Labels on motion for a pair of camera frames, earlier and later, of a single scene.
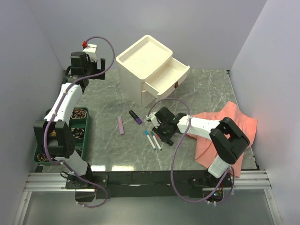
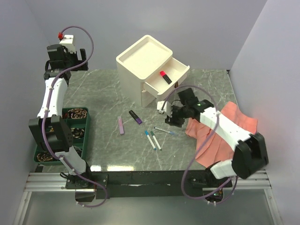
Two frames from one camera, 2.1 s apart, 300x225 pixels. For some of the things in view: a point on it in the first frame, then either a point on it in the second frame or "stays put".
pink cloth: (206, 151) stays put
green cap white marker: (156, 142) stays put
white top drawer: (168, 77) stays put
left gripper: (94, 64) → (74, 55)
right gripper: (165, 138) → (172, 120)
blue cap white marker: (147, 133) stays put
